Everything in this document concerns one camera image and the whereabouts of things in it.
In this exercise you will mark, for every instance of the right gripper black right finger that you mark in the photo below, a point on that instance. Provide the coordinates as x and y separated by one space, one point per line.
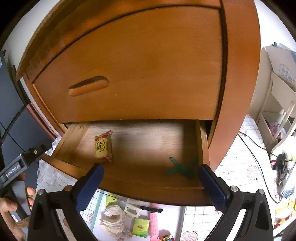
256 224

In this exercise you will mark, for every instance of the yellow red snack packet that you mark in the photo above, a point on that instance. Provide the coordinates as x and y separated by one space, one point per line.
103 148

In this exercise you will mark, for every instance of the green tissue pack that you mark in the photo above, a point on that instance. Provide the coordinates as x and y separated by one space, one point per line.
140 227
111 201

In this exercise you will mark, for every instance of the green plastic toy figure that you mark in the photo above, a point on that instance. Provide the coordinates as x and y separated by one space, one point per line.
187 171

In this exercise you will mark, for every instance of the white grid pomegranate mat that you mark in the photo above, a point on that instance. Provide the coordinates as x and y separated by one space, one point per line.
246 165

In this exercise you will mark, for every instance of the cream plastic clip holder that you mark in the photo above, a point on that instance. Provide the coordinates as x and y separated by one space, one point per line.
132 211

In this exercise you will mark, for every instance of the colourful plastic block toy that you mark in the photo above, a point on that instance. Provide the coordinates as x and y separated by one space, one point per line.
167 238

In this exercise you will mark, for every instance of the clear plastic bag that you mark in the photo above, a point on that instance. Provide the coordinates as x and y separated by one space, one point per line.
46 173

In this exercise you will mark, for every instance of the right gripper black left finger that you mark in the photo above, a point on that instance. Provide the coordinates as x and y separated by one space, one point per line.
44 222

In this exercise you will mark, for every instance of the cream lace fabric bundle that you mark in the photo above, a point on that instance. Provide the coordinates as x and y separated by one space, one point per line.
113 222

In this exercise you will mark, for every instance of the white side table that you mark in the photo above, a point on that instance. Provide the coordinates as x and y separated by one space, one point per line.
276 119

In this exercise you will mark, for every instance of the wooden nightstand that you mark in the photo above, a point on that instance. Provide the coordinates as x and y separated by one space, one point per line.
69 21

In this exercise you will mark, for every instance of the teal rimmed white tray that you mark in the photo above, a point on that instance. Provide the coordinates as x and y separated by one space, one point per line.
169 221

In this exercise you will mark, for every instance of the pastel braided rope scrunchie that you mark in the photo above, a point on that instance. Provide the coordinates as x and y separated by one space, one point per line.
125 234

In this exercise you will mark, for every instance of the person's left hand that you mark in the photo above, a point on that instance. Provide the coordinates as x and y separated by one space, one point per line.
7 206

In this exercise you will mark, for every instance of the wooden drawer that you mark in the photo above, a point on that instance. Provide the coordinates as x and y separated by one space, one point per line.
159 64
140 157

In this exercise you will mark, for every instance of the black toy car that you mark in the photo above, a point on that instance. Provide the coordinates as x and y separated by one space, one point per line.
151 209

